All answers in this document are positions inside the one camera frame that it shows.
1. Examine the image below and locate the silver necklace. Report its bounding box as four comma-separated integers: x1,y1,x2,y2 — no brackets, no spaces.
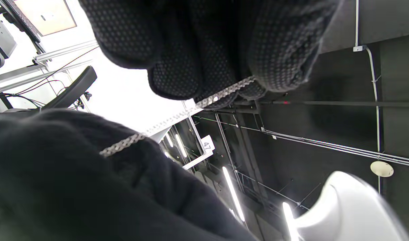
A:
99,76,257,158

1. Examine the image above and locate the person's left hand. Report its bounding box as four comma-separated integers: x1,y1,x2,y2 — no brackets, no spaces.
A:
78,0,340,110

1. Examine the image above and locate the long ceiling light strip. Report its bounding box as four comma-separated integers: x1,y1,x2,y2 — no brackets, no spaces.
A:
282,202,301,241
222,166,246,222

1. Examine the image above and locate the pink laptop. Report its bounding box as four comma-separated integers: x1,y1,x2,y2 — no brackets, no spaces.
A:
12,0,78,37

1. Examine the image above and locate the grey handheld controller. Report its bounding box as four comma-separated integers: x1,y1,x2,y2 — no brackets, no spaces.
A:
295,171,409,241

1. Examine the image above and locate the black computer tower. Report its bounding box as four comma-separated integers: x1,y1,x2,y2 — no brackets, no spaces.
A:
0,16,18,70

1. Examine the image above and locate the round white ceiling fixture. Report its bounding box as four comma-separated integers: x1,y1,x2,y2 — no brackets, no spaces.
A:
370,161,394,178

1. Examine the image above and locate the person's right hand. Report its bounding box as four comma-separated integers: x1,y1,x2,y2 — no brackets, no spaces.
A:
0,109,258,241

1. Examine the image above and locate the white hanging sign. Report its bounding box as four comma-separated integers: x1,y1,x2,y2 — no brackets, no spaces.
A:
200,135,215,152

